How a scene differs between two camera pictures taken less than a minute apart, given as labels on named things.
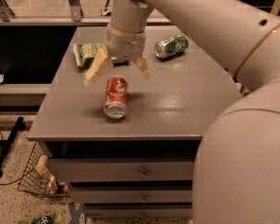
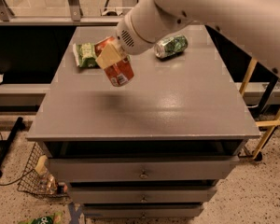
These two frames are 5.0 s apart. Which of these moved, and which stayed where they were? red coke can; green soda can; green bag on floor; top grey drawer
Moved: red coke can
Stayed: top grey drawer; green bag on floor; green soda can
